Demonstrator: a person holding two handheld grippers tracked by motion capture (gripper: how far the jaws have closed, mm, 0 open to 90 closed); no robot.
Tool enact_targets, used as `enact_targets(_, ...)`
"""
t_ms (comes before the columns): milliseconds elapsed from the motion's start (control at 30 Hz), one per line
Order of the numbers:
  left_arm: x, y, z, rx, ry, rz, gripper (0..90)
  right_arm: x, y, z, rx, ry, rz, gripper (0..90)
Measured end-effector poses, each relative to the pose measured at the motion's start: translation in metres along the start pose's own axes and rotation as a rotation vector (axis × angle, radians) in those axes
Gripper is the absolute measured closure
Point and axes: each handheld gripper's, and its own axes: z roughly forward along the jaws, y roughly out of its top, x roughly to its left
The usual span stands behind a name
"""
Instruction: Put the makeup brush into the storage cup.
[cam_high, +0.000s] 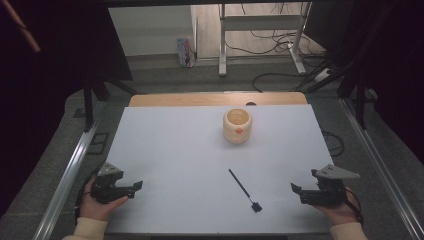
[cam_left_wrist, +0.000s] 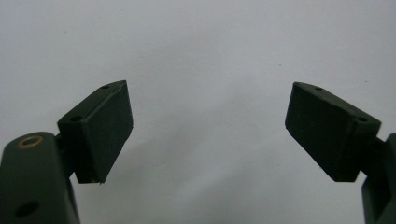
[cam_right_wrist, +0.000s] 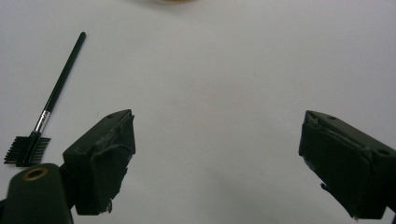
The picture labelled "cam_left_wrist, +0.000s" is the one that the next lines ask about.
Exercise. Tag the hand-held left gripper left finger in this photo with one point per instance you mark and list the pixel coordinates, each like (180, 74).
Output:
(102, 133)

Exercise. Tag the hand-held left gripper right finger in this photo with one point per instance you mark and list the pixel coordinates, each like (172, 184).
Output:
(323, 130)

